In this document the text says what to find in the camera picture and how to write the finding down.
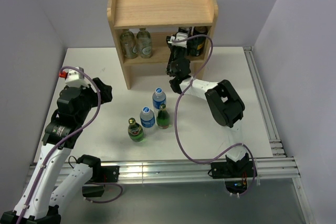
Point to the water bottle blue label rear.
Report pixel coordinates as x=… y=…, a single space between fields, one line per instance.
x=158 y=98

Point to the wooden two-tier shelf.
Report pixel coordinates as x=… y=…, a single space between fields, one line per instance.
x=161 y=14

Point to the green glass bottle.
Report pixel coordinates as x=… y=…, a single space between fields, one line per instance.
x=135 y=130
x=163 y=118

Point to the clear glass bottle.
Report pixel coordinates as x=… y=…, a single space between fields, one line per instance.
x=144 y=43
x=128 y=44

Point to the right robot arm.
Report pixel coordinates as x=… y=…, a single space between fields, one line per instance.
x=226 y=106

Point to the aluminium front rail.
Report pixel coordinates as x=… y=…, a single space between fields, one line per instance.
x=188 y=172

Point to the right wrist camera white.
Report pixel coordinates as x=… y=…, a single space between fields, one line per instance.
x=179 y=40

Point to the clear glass bottle left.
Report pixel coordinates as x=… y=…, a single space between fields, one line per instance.
x=128 y=44

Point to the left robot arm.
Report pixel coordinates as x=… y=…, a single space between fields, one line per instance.
x=43 y=201

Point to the dark beverage can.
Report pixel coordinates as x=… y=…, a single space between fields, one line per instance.
x=184 y=32
x=196 y=45

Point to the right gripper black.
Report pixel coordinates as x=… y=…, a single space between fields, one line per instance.
x=170 y=45

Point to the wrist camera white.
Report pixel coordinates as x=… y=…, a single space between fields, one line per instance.
x=73 y=78
x=179 y=40

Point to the water bottle blue label front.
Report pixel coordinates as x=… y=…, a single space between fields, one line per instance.
x=147 y=118

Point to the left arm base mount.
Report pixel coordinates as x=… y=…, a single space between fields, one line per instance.
x=95 y=187

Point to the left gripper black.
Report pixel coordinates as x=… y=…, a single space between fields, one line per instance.
x=105 y=91

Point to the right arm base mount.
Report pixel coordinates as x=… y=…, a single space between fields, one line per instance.
x=238 y=178

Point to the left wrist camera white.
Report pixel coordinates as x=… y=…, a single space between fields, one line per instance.
x=73 y=78

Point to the water bottle blue label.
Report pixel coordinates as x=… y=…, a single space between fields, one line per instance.
x=147 y=118
x=158 y=98

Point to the clear glass bottle right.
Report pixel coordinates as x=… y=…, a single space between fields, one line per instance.
x=144 y=43

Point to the green glass bottle front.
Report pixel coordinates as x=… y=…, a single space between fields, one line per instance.
x=135 y=130

